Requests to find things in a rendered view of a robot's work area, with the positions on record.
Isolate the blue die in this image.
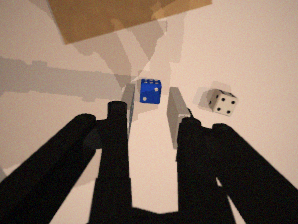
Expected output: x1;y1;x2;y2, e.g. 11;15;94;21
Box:
140;79;162;104

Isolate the white die with black pips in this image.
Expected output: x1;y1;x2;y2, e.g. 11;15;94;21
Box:
208;89;239;116

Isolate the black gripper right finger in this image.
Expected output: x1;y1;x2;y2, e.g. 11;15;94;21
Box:
167;87;298;224

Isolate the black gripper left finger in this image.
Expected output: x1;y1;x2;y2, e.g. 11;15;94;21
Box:
0;83;135;224

